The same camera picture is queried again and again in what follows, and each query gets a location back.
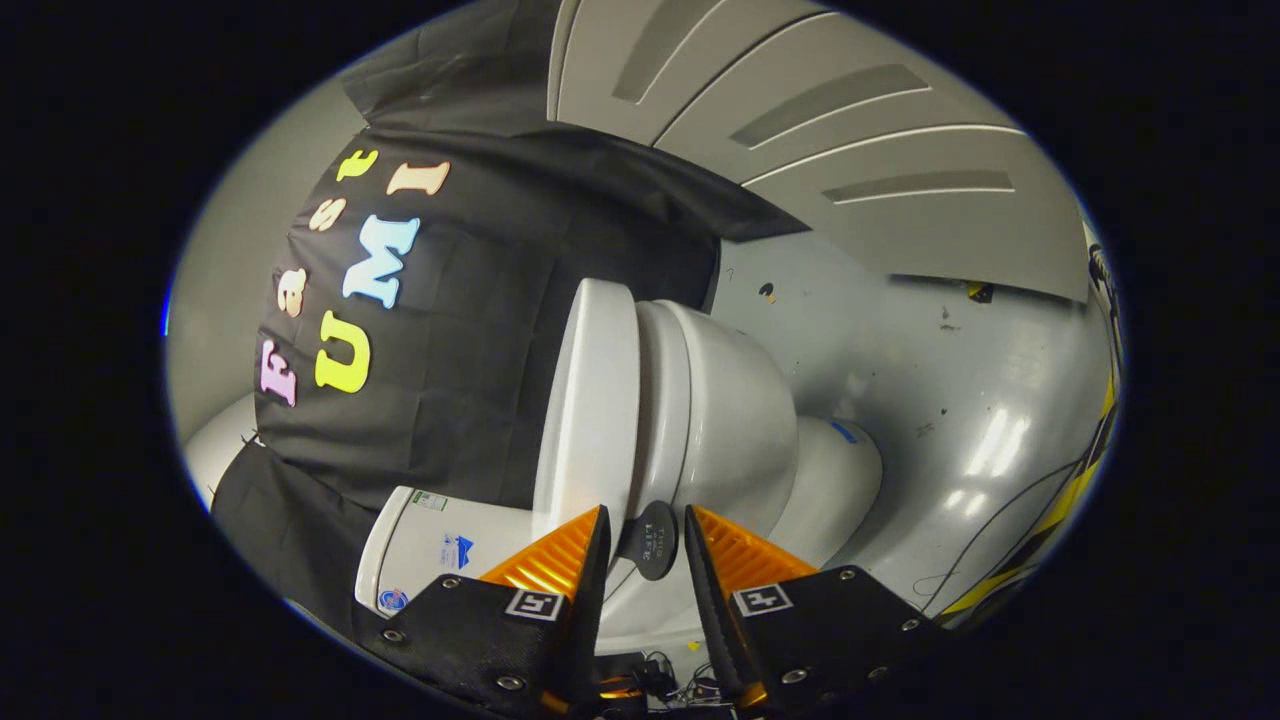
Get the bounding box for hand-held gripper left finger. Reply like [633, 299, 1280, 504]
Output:
[355, 505, 613, 717]

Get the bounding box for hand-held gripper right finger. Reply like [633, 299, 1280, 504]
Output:
[683, 505, 946, 717]

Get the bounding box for white toilet lid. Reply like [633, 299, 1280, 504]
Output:
[531, 277, 680, 583]

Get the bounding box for white ceramic toilet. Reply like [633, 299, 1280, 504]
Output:
[355, 298, 884, 656]

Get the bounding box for yellow black striped tape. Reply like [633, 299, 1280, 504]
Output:
[935, 370, 1123, 623]

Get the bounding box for black backdrop cloth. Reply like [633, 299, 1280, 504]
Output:
[210, 0, 811, 643]

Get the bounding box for grey drawer cabinet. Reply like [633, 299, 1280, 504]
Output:
[546, 0, 1092, 304]

